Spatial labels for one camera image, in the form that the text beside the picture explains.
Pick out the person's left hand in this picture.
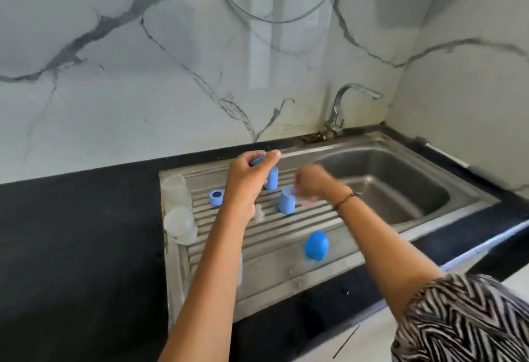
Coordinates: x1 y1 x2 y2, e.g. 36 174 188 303
225 150 282 221

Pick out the person's right hand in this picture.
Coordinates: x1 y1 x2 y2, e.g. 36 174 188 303
293 163 353 209

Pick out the person's left forearm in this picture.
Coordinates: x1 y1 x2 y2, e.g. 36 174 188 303
159 208 258 362

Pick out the person's right forearm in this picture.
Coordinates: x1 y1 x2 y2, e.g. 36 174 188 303
334 193 445 322

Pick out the blue plastic cup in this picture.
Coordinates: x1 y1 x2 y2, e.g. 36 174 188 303
277 186 297 215

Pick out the black wrist band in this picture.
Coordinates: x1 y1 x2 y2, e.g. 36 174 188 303
333 192 363 211

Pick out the blue dome bottle cap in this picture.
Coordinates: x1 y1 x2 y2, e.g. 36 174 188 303
304 231 330 262

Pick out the chrome faucet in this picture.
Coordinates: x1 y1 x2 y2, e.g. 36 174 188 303
324 83 384 138

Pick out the stainless steel sink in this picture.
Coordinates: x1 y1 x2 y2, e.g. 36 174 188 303
159 130 501 330

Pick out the clear plastic container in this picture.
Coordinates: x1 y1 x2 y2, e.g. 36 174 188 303
163 206 199 246
161 174 193 212

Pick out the zebra patterned sleeve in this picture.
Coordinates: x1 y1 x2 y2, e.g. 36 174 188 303
390 273 529 362

